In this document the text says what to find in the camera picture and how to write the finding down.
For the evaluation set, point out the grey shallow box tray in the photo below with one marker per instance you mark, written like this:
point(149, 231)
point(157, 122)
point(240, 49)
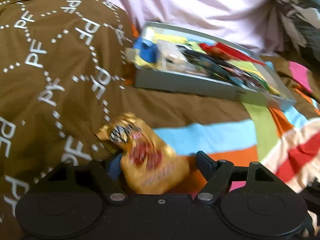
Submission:
point(187, 83)

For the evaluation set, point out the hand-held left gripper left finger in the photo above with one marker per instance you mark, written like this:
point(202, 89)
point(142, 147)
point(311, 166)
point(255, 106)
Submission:
point(113, 166)

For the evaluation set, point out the gold snack packet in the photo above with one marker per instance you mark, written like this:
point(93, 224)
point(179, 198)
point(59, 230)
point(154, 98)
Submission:
point(155, 170)

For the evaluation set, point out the colourful cartoon bed sheet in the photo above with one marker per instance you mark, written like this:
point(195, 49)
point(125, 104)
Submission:
point(212, 137)

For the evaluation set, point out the round biscuit packet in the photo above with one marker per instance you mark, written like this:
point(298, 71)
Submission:
point(172, 55)

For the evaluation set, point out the brown patterned blanket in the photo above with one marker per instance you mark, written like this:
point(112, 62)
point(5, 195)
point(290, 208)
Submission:
point(50, 80)

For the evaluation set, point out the pink bed sheet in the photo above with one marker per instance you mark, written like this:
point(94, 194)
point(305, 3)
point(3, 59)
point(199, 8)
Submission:
point(187, 5)

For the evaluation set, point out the long blue white packet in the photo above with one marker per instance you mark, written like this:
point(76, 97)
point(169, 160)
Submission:
point(212, 65)

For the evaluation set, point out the clear bag of checkered cloth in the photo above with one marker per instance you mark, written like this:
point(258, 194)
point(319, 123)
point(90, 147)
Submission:
point(300, 17)

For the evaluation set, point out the cartoon crayon drawing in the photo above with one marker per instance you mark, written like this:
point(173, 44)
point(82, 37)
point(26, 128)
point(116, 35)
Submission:
point(246, 66)

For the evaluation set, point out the red white tofu snack packet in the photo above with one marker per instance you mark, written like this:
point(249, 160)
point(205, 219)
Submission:
point(225, 51)

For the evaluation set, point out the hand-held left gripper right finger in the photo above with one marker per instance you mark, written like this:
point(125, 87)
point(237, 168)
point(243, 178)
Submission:
point(205, 163)

